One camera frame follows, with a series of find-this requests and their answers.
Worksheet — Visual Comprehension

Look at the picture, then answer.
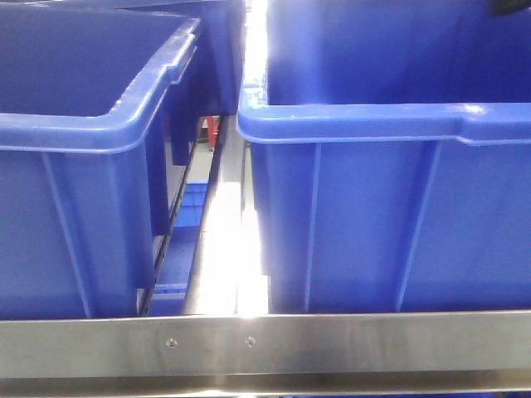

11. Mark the blue bin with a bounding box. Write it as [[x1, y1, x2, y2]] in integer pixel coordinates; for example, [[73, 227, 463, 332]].
[[237, 1, 530, 313], [1, 2, 202, 320]]

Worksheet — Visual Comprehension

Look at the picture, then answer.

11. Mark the blue bin upper left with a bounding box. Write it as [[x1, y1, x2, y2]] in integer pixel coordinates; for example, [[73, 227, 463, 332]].
[[1, 2, 202, 320]]

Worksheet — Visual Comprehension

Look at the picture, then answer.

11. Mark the blue bin upper right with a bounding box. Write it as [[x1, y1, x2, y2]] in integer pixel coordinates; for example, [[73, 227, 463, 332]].
[[237, 1, 530, 313]]

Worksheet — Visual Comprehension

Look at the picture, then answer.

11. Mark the stainless steel shelf rail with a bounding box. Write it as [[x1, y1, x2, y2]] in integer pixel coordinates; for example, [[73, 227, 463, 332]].
[[1, 311, 530, 397]]

